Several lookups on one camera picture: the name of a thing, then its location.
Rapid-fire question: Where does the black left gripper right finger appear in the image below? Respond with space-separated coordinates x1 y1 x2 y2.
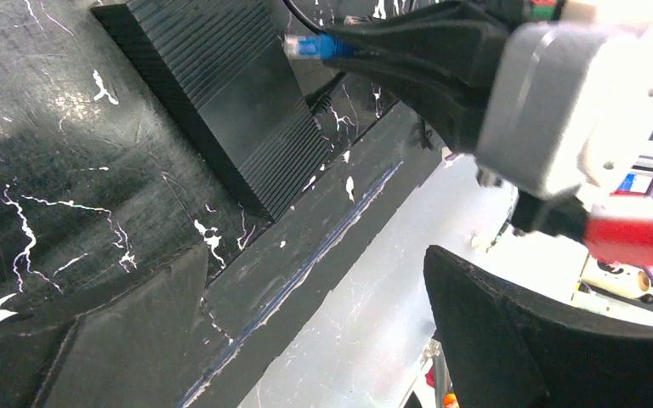
423 246 653 407

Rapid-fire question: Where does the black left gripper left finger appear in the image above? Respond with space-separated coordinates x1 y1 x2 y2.
0 246 208 407

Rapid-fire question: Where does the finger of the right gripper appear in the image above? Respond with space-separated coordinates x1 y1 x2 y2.
326 1 510 71
326 55 490 154

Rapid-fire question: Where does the black power cable with plug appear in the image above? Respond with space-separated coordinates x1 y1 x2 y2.
281 0 372 35

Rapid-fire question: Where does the grey ribbed network switch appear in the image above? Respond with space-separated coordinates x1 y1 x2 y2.
92 1 330 221

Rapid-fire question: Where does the black base bar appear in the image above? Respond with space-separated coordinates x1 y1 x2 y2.
176 104 440 407

